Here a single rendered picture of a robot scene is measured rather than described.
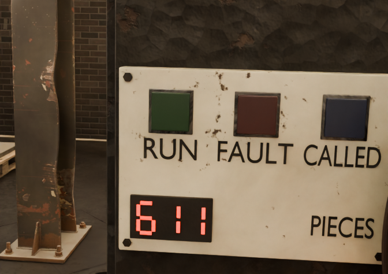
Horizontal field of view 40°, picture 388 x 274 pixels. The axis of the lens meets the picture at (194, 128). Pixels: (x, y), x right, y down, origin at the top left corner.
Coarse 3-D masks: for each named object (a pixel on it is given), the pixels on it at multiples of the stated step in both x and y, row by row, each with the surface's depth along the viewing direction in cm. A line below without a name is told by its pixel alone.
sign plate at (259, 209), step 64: (128, 128) 50; (192, 128) 49; (320, 128) 49; (384, 128) 48; (128, 192) 51; (192, 192) 51; (256, 192) 50; (320, 192) 50; (384, 192) 49; (256, 256) 51; (320, 256) 50
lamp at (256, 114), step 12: (240, 96) 48; (252, 96) 48; (264, 96) 48; (276, 96) 48; (240, 108) 48; (252, 108) 48; (264, 108) 48; (276, 108) 48; (240, 120) 49; (252, 120) 48; (264, 120) 48; (276, 120) 48; (240, 132) 49; (252, 132) 49; (264, 132) 49
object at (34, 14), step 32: (32, 0) 290; (64, 0) 319; (32, 32) 293; (64, 32) 322; (32, 64) 296; (64, 64) 325; (32, 96) 299; (64, 96) 328; (32, 128) 302; (64, 128) 332; (32, 160) 305; (64, 160) 335; (32, 192) 308; (64, 192) 338; (32, 224) 312; (64, 224) 342; (0, 256) 303; (32, 256) 303; (64, 256) 304
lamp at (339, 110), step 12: (336, 108) 48; (348, 108) 48; (360, 108) 47; (336, 120) 48; (348, 120) 48; (360, 120) 48; (324, 132) 48; (336, 132) 48; (348, 132) 48; (360, 132) 48
